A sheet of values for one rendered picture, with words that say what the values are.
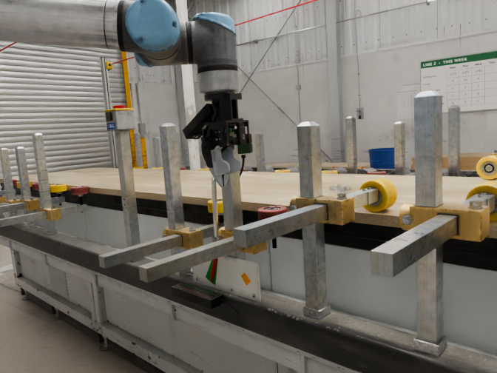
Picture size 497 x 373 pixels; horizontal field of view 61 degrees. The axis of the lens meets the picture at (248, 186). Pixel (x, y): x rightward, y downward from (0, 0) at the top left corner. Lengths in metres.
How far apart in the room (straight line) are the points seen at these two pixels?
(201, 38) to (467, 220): 0.62
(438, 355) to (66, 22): 0.88
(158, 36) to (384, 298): 0.80
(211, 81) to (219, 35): 0.10
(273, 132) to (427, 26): 3.71
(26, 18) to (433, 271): 0.83
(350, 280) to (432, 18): 7.38
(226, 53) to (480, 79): 7.20
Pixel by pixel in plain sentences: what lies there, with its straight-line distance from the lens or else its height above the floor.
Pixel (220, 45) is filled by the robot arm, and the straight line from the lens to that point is 0.94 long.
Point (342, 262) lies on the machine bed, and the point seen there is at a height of 0.76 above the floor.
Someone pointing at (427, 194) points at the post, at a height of 0.99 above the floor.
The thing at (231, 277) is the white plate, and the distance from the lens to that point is 1.12.
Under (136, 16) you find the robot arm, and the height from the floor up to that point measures 1.33.
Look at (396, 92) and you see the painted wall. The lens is 8.34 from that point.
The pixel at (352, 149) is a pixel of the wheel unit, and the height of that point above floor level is 1.00.
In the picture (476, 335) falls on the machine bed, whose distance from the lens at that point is 1.08.
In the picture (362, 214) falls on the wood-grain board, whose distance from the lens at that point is 1.08.
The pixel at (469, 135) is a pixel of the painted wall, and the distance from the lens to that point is 8.03.
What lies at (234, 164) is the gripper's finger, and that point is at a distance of 0.97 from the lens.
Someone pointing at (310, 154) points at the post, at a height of 1.06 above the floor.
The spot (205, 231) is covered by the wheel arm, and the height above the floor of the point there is 0.83.
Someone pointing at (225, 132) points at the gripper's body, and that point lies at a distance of 0.91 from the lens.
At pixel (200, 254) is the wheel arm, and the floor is 0.85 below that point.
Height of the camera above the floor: 1.12
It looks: 8 degrees down
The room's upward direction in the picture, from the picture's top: 4 degrees counter-clockwise
